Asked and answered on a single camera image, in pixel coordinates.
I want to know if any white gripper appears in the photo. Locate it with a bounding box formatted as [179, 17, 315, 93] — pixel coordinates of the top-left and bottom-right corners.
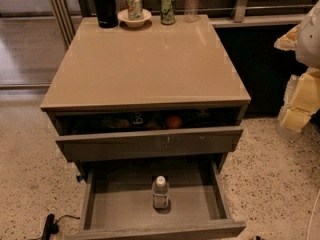
[274, 25, 320, 132]

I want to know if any blue plastic water bottle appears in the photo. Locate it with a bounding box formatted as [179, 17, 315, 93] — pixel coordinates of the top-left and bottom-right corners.
[152, 176, 169, 209]

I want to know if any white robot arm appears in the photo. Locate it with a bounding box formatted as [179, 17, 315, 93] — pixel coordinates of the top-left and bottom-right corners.
[274, 1, 320, 132]

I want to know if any clear plastic water bottle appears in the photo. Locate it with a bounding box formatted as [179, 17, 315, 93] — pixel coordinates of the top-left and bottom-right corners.
[184, 0, 200, 23]

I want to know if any orange fruit in drawer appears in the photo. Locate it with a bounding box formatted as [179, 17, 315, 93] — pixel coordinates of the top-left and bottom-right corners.
[166, 115, 183, 129]

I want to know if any grey drawer cabinet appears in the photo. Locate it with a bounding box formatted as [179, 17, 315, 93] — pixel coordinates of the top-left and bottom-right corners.
[40, 14, 252, 240]

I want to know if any grey middle drawer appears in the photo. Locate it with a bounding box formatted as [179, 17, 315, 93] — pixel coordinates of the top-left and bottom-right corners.
[67, 158, 246, 240]

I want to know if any grey drawer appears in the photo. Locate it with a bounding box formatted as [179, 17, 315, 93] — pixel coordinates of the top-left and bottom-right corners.
[54, 108, 245, 163]
[67, 158, 246, 240]

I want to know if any grey top drawer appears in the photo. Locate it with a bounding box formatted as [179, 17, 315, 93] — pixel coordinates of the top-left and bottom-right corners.
[54, 108, 245, 163]

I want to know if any grey ledge shelf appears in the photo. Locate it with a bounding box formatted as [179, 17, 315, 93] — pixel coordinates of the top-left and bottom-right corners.
[210, 14, 305, 28]

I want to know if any green soda can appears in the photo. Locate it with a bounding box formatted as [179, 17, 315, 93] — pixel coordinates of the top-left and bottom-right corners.
[160, 0, 175, 25]

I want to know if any green can in bowl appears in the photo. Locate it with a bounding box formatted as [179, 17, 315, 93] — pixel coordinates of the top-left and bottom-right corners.
[126, 0, 143, 18]

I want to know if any white ceramic bowl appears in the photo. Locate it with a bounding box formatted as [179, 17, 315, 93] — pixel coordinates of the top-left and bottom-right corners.
[118, 9, 152, 29]

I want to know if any dark snack bag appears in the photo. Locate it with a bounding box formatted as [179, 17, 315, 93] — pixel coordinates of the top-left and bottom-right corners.
[102, 112, 165, 131]

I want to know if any black insulated flask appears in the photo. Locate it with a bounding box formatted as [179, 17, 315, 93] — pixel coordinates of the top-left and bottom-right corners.
[94, 0, 118, 28]

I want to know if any black power strip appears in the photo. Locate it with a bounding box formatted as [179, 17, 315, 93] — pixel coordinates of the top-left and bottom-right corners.
[41, 214, 55, 240]

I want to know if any metal rail bracket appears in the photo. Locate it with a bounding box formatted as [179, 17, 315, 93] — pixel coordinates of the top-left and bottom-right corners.
[232, 0, 248, 23]

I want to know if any metal window frame post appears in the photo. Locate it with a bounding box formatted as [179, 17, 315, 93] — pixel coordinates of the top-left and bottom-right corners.
[49, 0, 75, 49]

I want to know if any black power cable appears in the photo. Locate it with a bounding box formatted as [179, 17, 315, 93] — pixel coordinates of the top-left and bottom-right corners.
[53, 214, 81, 234]

